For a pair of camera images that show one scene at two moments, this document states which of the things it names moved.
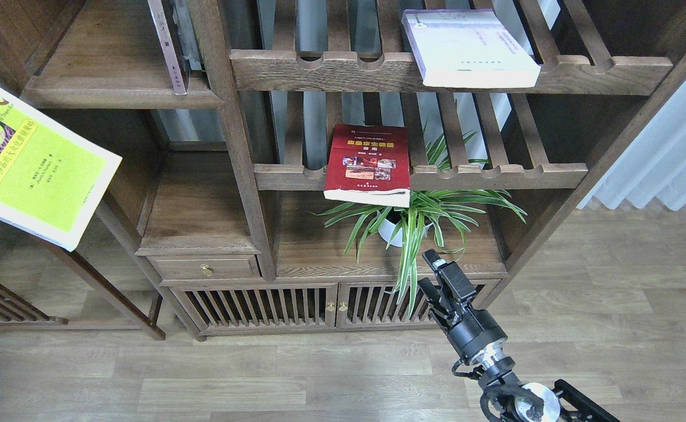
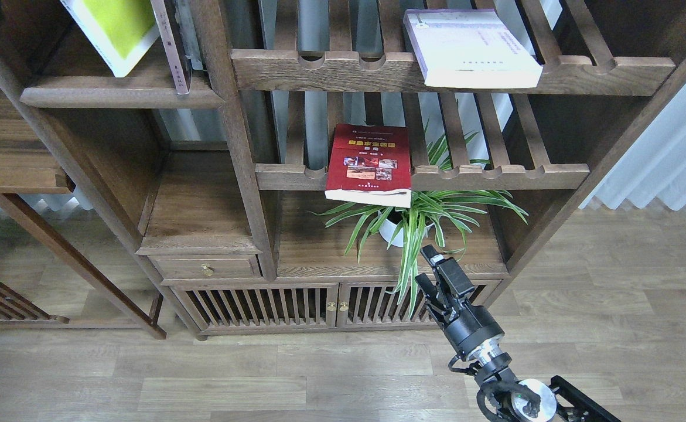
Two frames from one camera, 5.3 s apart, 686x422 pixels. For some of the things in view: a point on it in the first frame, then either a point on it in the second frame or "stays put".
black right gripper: [472, 332] stays put
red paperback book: [368, 163] stays put
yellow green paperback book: [44, 173] to [121, 31]
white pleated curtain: [675, 159] stays put
